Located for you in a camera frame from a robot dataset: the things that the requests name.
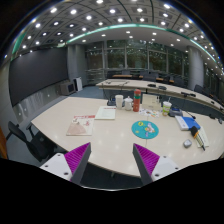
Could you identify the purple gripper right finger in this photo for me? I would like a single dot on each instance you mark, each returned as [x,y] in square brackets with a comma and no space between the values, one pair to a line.
[146,161]

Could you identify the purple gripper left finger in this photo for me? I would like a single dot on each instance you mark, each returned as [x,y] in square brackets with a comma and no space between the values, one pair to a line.
[77,160]

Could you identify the round teal mouse pad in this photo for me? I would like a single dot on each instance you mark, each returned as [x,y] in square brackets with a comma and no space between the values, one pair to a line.
[145,129]

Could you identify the pink illustrated booklet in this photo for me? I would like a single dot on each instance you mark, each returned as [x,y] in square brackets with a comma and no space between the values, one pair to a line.
[81,126]

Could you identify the black office chair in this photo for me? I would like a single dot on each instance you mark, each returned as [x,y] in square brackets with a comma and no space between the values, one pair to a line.
[39,146]

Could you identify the colourful sticker sheet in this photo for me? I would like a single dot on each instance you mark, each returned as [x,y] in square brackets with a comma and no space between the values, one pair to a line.
[149,113]

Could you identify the white paper document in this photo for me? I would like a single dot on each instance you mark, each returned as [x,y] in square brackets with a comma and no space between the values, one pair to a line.
[106,113]

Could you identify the blue book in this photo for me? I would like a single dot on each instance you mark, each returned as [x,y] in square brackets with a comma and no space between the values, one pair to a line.
[186,123]

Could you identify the green white drink cup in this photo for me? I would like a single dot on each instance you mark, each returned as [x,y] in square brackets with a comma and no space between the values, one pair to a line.
[166,108]

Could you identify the white standing card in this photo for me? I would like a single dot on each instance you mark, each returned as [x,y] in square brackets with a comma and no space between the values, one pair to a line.
[150,102]

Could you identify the white notebook under pen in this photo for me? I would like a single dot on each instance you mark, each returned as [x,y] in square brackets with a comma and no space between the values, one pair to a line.
[204,137]

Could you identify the white lidded mug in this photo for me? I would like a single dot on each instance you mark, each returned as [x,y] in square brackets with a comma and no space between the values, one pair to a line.
[128,103]

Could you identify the white paper cup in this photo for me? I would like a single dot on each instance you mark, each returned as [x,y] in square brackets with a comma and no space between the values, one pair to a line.
[119,101]

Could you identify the red orange thermos bottle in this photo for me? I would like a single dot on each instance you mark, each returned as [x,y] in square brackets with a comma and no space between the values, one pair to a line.
[136,100]

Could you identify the grey cabinet box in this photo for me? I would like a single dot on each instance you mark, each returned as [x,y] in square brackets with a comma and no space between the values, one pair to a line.
[67,88]

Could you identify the large dark wall screen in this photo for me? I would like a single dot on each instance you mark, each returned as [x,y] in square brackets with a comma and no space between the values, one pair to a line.
[34,71]

